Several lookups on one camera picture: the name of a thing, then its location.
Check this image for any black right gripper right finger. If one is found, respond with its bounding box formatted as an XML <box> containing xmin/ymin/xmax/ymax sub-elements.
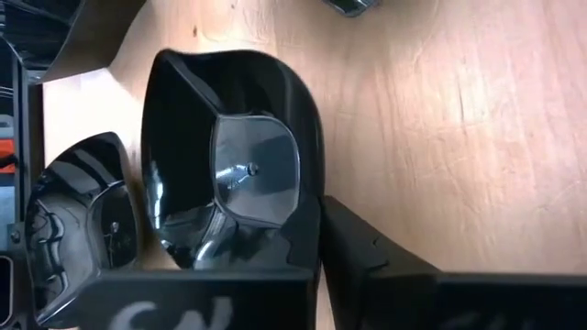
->
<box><xmin>322</xmin><ymin>196</ymin><xmax>439</xmax><ymax>330</ymax></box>

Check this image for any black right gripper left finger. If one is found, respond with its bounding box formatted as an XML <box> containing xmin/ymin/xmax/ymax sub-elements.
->
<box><xmin>196</xmin><ymin>196</ymin><xmax>322</xmax><ymax>330</ymax></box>

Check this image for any black leaf-shaped plate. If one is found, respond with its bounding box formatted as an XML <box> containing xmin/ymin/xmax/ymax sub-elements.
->
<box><xmin>140</xmin><ymin>48</ymin><xmax>326</xmax><ymax>271</ymax></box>
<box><xmin>25</xmin><ymin>131</ymin><xmax>141</xmax><ymax>327</ymax></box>

